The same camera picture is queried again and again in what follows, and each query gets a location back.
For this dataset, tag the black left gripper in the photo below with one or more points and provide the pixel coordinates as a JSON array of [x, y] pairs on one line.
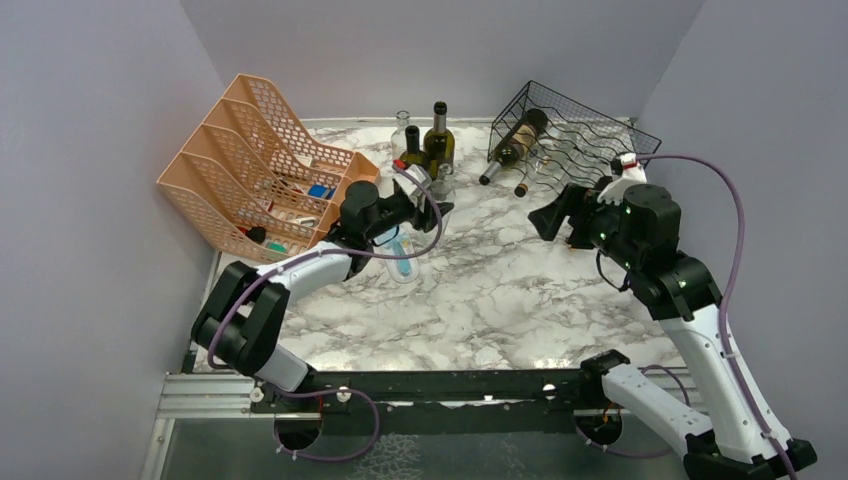
[[416, 215]]

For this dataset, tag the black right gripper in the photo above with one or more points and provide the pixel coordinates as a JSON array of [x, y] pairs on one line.
[[577, 200]]

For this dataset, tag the clear glass bottle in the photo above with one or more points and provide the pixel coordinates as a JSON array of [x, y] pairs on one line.
[[398, 137], [443, 188]]

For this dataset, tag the dark bottle brown cap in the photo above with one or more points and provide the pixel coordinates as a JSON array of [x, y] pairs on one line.
[[532, 169]]

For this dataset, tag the green bottle black cap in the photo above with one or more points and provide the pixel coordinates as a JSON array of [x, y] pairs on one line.
[[413, 154]]

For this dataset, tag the green bottle brown label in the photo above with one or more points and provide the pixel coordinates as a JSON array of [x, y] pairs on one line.
[[439, 142]]

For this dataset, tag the green bottle silver cap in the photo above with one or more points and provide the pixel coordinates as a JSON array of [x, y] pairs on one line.
[[516, 144]]

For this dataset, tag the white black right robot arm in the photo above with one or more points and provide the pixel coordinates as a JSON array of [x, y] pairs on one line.
[[640, 232]]

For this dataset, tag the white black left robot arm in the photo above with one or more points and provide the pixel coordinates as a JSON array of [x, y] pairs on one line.
[[241, 319]]

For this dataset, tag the peach plastic desk organizer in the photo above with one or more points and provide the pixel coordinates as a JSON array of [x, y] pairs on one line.
[[253, 180]]

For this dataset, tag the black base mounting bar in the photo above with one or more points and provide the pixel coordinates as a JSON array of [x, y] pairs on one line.
[[353, 403]]

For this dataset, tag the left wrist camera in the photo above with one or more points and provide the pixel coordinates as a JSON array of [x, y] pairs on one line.
[[410, 179]]

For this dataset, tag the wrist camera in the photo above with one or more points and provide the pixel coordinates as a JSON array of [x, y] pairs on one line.
[[410, 179], [633, 173]]

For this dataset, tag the black wire wine rack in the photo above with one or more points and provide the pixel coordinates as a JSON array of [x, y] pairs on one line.
[[579, 142]]

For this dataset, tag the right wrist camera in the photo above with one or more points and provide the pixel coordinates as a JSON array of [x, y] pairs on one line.
[[633, 173]]

